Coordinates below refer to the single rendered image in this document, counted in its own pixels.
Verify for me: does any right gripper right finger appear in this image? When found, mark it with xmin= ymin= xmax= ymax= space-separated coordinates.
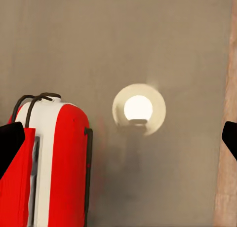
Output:
xmin=222 ymin=121 xmax=237 ymax=160

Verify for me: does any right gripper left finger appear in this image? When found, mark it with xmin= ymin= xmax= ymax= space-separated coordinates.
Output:
xmin=0 ymin=121 xmax=25 ymax=179

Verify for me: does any radio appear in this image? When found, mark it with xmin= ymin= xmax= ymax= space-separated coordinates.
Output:
xmin=0 ymin=93 xmax=93 ymax=227

